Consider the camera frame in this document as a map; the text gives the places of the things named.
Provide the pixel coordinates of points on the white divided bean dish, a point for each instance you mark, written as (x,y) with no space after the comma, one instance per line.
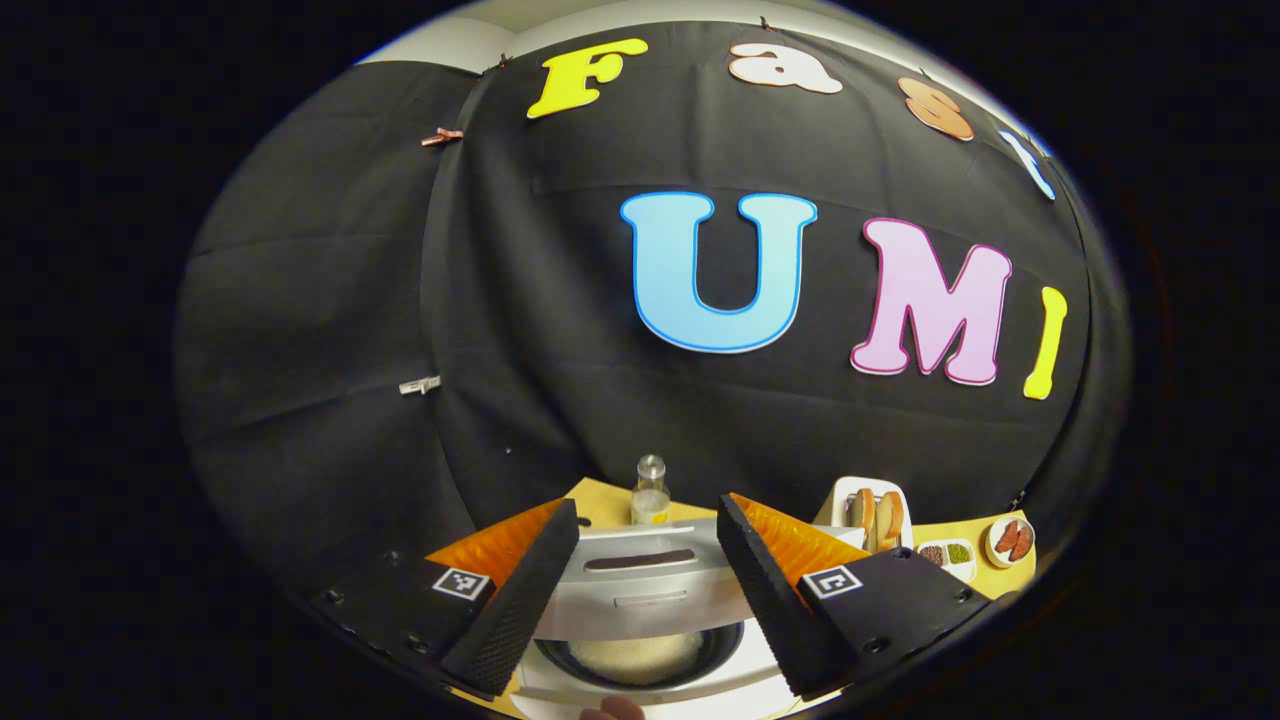
(950,558)

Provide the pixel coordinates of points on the white rice cooker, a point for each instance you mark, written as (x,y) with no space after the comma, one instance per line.
(640,600)

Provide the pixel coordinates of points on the silver cloth clip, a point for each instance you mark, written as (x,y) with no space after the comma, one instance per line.
(420,385)

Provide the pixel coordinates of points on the toasted bread slice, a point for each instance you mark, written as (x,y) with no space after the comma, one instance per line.
(864,515)
(891,517)

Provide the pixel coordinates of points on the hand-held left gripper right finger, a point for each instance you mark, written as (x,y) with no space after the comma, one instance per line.
(765,610)

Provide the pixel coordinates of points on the pink cloth clip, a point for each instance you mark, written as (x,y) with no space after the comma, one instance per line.
(441,137)

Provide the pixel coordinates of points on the small white plate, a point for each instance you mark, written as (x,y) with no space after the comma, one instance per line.
(992,545)

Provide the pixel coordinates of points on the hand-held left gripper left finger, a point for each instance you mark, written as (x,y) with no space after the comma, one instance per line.
(515,610)

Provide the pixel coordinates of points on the red meat slice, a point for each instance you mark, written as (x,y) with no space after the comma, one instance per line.
(1022,543)
(1007,535)

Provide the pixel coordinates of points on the white toaster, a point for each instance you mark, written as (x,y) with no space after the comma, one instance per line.
(840,505)

